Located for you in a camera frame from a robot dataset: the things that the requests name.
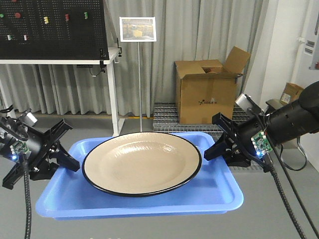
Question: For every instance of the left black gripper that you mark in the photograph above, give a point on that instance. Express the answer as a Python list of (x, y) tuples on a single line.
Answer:
[(43, 150)]

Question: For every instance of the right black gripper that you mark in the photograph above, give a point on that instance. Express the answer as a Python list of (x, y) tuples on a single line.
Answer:
[(235, 144)]

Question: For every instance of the blue plastic tray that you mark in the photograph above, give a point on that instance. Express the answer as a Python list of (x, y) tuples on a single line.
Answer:
[(68, 196)]

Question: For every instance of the beige plate with black rim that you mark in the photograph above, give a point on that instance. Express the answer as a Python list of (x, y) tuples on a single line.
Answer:
[(142, 164)]

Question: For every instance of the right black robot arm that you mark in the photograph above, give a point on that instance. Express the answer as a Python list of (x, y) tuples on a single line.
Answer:
[(284, 124)]

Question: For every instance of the grey metal floor grate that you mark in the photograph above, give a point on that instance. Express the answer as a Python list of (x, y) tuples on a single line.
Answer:
[(166, 119)]

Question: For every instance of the large open cardboard box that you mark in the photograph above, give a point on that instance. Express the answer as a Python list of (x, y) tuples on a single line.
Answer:
[(207, 87)]

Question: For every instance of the small cardboard box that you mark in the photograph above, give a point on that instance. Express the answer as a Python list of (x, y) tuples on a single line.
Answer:
[(290, 93)]

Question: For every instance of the grey curtain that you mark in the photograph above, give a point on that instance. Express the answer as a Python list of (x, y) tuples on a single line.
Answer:
[(186, 30)]

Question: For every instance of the black pegboard panel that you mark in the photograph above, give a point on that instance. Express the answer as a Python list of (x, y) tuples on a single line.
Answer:
[(52, 30)]

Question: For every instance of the picture sign on pole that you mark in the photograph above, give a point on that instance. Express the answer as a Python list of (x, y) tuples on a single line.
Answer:
[(138, 29)]

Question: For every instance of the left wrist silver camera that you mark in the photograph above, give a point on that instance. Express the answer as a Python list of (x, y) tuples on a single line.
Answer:
[(30, 119)]

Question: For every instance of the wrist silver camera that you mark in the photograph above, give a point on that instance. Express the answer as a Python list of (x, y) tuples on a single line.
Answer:
[(30, 119), (245, 102)]

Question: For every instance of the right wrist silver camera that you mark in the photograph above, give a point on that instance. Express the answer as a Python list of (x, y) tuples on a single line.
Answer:
[(245, 102)]

